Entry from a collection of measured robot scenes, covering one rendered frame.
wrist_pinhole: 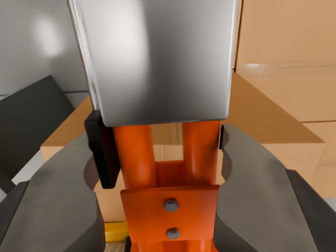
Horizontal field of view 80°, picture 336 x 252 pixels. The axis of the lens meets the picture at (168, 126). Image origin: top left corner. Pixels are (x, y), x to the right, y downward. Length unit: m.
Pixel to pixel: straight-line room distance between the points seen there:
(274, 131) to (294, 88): 0.45
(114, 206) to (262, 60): 0.58
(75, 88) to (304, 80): 1.14
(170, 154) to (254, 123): 0.15
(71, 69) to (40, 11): 0.30
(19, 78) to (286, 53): 1.34
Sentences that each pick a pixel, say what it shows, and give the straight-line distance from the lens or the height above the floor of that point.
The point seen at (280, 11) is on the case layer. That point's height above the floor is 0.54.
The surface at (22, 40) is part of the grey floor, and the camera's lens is 1.40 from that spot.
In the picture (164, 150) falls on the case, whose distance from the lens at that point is 0.28.
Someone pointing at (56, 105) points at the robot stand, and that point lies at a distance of 1.28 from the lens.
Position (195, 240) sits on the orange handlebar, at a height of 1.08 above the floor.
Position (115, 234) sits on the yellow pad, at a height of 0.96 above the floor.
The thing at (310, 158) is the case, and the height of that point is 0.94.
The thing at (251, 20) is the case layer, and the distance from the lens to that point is 0.68.
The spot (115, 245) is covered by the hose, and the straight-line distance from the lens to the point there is 0.35.
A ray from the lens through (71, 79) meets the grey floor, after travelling 1.33.
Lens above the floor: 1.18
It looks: 61 degrees down
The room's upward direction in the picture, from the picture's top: 178 degrees clockwise
